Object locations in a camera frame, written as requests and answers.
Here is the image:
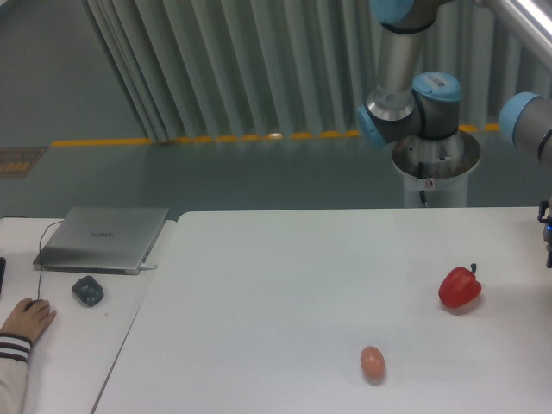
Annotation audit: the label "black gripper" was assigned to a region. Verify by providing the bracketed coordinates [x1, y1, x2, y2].
[537, 200, 552, 268]

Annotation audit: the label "black computer mouse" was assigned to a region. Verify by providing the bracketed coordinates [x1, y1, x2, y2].
[25, 299, 40, 310]

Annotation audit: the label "white sleeve striped cuff forearm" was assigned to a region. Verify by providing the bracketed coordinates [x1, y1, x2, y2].
[1, 333, 32, 413]

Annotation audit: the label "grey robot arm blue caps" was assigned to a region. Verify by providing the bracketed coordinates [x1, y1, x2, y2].
[357, 1, 551, 207]

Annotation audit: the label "red bell pepper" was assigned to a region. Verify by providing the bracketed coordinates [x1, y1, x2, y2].
[438, 263, 482, 309]

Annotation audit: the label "person's bare hand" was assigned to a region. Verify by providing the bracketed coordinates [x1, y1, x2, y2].
[1, 298, 57, 345]

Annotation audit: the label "brown egg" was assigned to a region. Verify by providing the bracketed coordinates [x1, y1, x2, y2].
[360, 346, 386, 380]

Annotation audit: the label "white pleated curtain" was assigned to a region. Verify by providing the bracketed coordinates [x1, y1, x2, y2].
[85, 1, 551, 141]

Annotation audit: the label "silver closed laptop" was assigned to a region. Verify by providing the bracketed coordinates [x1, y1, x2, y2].
[33, 207, 169, 275]

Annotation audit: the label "black open earbuds case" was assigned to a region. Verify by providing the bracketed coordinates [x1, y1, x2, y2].
[72, 275, 104, 307]

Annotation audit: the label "black keyboard edge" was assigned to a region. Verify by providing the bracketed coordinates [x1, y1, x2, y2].
[0, 257, 7, 295]

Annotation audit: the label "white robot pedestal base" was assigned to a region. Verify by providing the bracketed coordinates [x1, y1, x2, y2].
[392, 130, 481, 208]

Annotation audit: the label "black cable on pedestal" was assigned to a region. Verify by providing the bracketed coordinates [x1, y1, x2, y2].
[417, 161, 430, 210]

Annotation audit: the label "black mouse cable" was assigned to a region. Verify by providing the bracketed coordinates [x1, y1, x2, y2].
[35, 219, 65, 301]

